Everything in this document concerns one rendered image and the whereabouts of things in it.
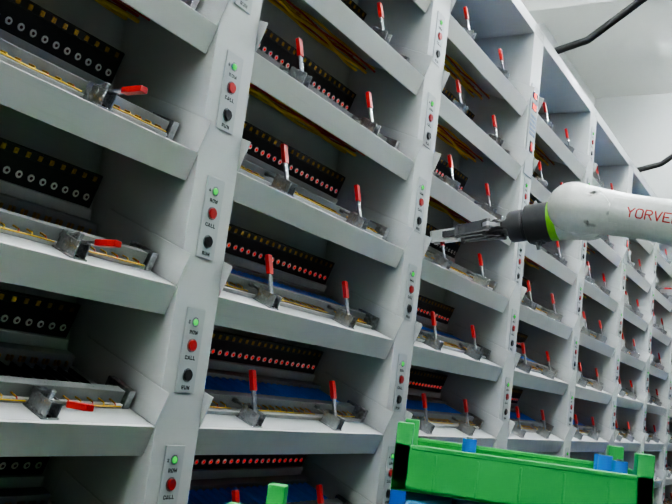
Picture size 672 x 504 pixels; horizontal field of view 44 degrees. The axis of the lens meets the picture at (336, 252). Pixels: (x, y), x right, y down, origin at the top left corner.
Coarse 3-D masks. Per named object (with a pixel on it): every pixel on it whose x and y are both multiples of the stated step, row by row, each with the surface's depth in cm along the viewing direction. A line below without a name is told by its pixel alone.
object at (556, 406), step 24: (552, 120) 319; (576, 120) 314; (576, 144) 312; (552, 168) 315; (576, 240) 305; (552, 288) 306; (576, 288) 302; (576, 312) 302; (528, 336) 307; (552, 336) 302; (576, 336) 303; (576, 360) 304; (552, 408) 297
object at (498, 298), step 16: (448, 256) 243; (432, 272) 196; (448, 272) 202; (480, 272) 246; (448, 288) 206; (464, 288) 213; (480, 288) 221; (496, 288) 242; (512, 288) 240; (496, 304) 234
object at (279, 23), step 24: (264, 0) 168; (288, 24) 176; (120, 48) 135; (312, 48) 184; (336, 48) 193; (336, 72) 193; (456, 96) 254; (264, 120) 170; (288, 120) 177; (288, 144) 177; (312, 144) 185; (336, 168) 194; (456, 168) 255; (240, 216) 164; (264, 216) 170; (432, 216) 241; (288, 240) 178; (312, 240) 186; (432, 288) 242; (264, 336) 172
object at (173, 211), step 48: (144, 48) 132; (192, 48) 127; (240, 48) 130; (192, 96) 125; (240, 96) 130; (240, 144) 131; (96, 192) 131; (144, 192) 126; (192, 192) 121; (192, 240) 121; (192, 288) 122; (96, 336) 125; (144, 336) 120; (192, 432) 123; (48, 480) 124; (96, 480) 119; (144, 480) 115
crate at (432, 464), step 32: (416, 448) 100; (448, 448) 119; (480, 448) 118; (608, 448) 115; (416, 480) 100; (448, 480) 99; (480, 480) 99; (512, 480) 98; (544, 480) 98; (576, 480) 97; (608, 480) 97; (640, 480) 96
